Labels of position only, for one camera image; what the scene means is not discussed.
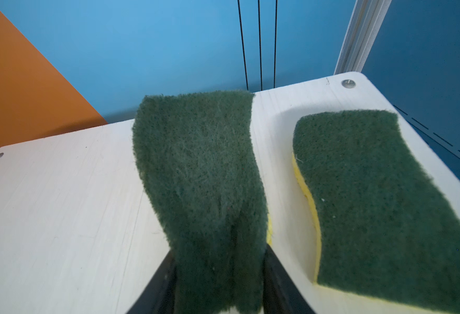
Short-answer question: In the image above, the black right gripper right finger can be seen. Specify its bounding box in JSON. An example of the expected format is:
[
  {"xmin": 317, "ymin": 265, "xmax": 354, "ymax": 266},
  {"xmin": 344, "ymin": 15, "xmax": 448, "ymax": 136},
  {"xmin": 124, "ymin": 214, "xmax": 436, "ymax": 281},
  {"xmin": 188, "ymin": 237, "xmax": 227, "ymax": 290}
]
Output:
[{"xmin": 263, "ymin": 245, "xmax": 316, "ymax": 314}]

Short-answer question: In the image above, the green scouring sponge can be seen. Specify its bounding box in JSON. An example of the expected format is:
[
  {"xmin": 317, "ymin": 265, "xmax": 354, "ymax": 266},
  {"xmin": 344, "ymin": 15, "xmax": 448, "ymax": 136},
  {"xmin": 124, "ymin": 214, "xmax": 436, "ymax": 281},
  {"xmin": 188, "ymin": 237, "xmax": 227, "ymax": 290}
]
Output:
[
  {"xmin": 132, "ymin": 91, "xmax": 268, "ymax": 313},
  {"xmin": 293, "ymin": 110, "xmax": 460, "ymax": 313}
]

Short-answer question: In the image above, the aluminium corner post right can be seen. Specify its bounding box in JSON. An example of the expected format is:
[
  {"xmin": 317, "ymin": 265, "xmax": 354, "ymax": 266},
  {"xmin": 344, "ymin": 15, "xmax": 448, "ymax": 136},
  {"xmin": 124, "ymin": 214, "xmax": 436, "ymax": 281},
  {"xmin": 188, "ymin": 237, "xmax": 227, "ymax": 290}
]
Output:
[{"xmin": 334, "ymin": 0, "xmax": 392, "ymax": 75}]

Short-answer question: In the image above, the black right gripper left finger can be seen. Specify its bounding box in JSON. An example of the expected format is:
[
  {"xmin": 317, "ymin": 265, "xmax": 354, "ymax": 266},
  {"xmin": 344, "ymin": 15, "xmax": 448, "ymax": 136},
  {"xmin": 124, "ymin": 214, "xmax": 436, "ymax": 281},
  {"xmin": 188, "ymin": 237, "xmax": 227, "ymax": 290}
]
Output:
[{"xmin": 127, "ymin": 251, "xmax": 177, "ymax": 314}]

